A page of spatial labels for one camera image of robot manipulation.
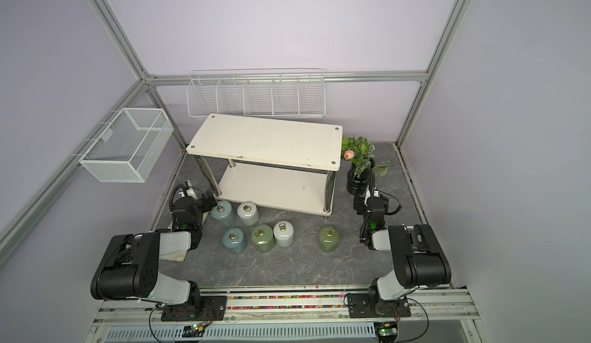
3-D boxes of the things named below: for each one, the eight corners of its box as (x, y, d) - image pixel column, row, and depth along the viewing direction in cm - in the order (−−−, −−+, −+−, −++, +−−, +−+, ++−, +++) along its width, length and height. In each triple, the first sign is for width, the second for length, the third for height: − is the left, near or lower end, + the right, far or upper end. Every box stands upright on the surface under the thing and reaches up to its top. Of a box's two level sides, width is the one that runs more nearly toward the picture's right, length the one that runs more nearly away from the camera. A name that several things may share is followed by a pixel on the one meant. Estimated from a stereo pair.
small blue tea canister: (227, 253, 87) (220, 244, 80) (231, 237, 92) (224, 227, 84) (245, 253, 87) (239, 244, 80) (247, 237, 92) (242, 227, 84)
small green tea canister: (319, 252, 87) (320, 244, 80) (318, 232, 92) (319, 223, 85) (337, 252, 87) (340, 244, 80) (336, 232, 92) (338, 223, 85)
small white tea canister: (241, 225, 94) (236, 216, 88) (243, 210, 99) (239, 200, 92) (257, 225, 94) (254, 216, 88) (259, 210, 99) (256, 200, 92)
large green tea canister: (254, 252, 87) (250, 243, 80) (257, 234, 92) (253, 224, 85) (274, 252, 87) (271, 243, 80) (275, 234, 92) (273, 224, 84)
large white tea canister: (275, 247, 89) (272, 238, 82) (276, 231, 93) (274, 221, 86) (293, 247, 89) (292, 238, 82) (293, 231, 93) (292, 221, 86)
